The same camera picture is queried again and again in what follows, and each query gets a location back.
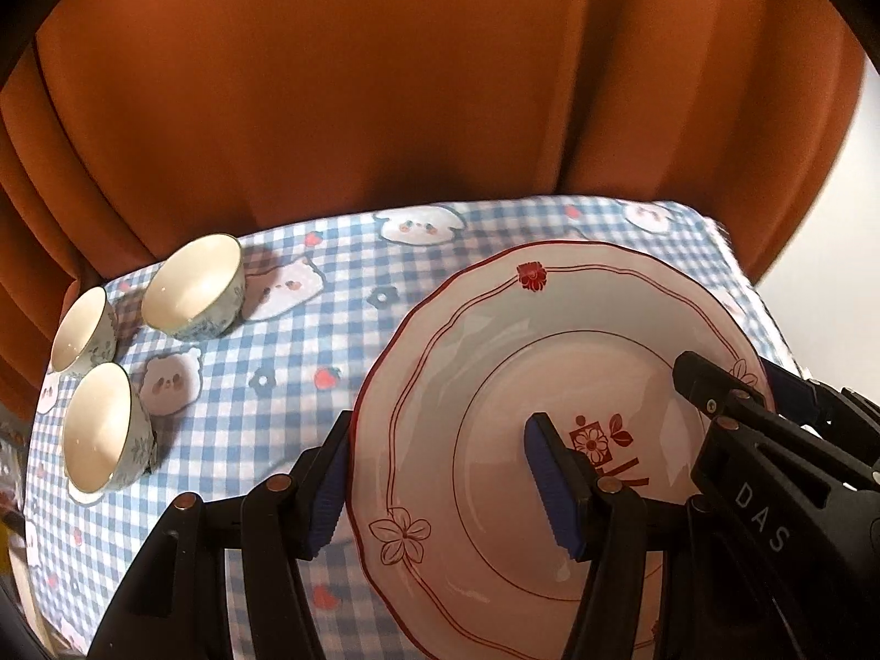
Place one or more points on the white red-trimmed plate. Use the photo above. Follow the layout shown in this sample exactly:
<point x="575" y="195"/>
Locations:
<point x="451" y="530"/>

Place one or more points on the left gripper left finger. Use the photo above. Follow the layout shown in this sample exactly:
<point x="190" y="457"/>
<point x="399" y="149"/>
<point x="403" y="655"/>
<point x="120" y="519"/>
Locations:
<point x="285" y="520"/>

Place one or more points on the orange curtain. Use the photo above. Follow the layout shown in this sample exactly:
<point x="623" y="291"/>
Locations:
<point x="132" y="126"/>

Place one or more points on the blue checkered cartoon tablecloth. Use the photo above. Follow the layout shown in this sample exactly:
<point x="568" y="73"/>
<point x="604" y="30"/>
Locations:
<point x="253" y="399"/>

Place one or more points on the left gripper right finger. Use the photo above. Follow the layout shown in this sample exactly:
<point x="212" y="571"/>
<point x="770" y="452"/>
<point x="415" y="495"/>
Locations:
<point x="599" y="522"/>

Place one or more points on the blue floral bowl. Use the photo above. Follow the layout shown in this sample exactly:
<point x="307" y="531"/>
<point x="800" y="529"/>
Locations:
<point x="198" y="292"/>
<point x="87" y="336"/>
<point x="107" y="437"/>

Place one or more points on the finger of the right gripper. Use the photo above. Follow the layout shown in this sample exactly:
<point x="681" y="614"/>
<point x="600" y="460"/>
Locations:
<point x="718" y="384"/>
<point x="805" y="402"/>

